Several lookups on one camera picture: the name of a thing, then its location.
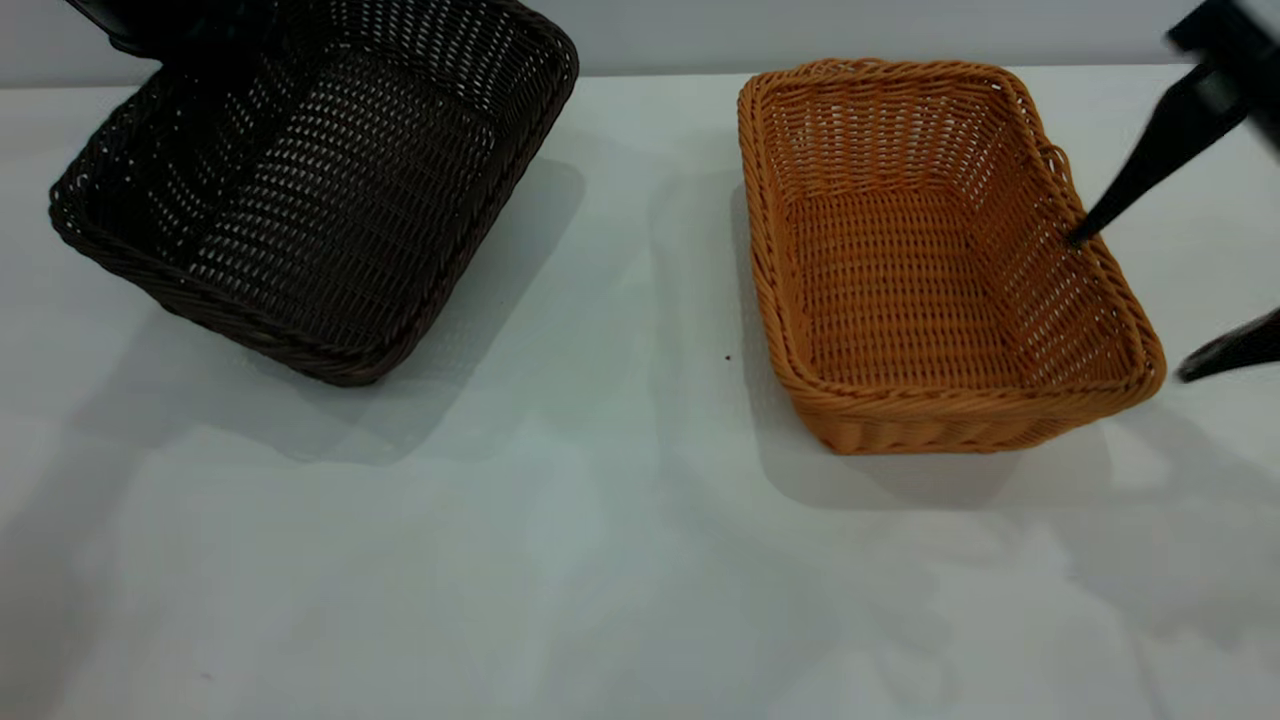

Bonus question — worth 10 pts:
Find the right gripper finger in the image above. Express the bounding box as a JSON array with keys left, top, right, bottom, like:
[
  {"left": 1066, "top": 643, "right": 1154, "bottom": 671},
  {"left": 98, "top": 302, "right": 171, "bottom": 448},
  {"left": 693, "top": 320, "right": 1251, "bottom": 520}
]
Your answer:
[{"left": 1177, "top": 309, "right": 1280, "bottom": 384}]

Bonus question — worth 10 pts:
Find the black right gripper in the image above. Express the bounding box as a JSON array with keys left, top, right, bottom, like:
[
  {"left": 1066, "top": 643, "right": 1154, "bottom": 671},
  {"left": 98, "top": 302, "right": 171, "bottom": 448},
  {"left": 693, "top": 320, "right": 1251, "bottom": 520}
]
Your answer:
[{"left": 1065, "top": 0, "right": 1280, "bottom": 248}]

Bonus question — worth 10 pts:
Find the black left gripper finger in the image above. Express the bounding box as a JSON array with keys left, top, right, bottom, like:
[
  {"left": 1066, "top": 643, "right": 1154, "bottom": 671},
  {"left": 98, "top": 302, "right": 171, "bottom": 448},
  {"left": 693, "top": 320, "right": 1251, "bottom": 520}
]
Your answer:
[{"left": 65, "top": 0, "right": 196, "bottom": 59}]

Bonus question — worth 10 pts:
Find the black wicker basket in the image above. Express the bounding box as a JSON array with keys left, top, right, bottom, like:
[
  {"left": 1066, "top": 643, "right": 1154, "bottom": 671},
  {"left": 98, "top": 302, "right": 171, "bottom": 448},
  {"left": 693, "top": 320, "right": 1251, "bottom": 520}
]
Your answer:
[{"left": 48, "top": 0, "right": 581, "bottom": 388}]

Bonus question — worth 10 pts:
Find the orange wicker basket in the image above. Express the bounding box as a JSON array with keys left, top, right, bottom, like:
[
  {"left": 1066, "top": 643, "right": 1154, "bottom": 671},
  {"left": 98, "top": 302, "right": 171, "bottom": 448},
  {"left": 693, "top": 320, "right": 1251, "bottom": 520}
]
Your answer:
[{"left": 737, "top": 58, "right": 1168, "bottom": 457}]

